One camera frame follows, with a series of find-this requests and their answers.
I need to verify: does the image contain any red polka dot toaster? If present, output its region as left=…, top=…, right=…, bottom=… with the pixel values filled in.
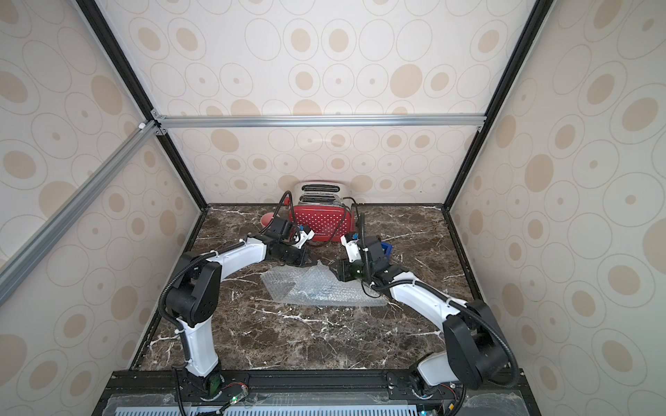
left=287, top=180, right=356, bottom=242

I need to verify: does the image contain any horizontal aluminium frame bar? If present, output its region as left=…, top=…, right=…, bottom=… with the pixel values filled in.
left=156, top=114, right=487, bottom=128

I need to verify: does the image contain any clear bubble wrap sheet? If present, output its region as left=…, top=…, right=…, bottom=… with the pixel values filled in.
left=261, top=262, right=388, bottom=307

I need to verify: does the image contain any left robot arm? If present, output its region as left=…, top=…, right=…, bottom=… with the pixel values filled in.
left=157, top=191, right=314, bottom=400

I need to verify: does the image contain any black toaster power cable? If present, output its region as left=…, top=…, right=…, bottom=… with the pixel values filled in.
left=311, top=196, right=365, bottom=246

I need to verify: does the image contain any diagonal aluminium frame bar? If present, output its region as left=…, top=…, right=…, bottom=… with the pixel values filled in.
left=1, top=121, right=158, bottom=303

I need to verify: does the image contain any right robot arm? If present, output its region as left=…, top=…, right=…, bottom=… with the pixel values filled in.
left=333, top=233, right=520, bottom=395

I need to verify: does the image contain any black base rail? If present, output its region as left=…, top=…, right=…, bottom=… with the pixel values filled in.
left=93, top=369, right=539, bottom=415

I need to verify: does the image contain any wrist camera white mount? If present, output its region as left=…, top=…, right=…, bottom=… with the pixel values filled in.
left=340, top=233, right=362, bottom=263
left=293, top=225, right=315, bottom=250

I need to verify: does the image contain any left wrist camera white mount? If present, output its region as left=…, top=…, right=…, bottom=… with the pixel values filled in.
left=293, top=225, right=315, bottom=250

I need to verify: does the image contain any pink plastic cup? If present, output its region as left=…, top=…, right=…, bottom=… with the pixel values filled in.
left=260, top=213, right=275, bottom=232

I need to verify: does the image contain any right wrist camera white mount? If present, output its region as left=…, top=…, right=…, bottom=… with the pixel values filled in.
left=340, top=233, right=362, bottom=263

